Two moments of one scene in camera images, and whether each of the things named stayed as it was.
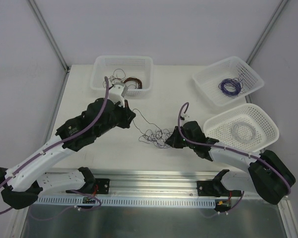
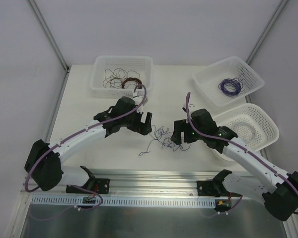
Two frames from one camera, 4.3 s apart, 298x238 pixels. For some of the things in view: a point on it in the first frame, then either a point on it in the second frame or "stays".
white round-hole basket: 248,127 stays
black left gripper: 125,117 to 139,122
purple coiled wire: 235,81 stays
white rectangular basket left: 135,72 stays
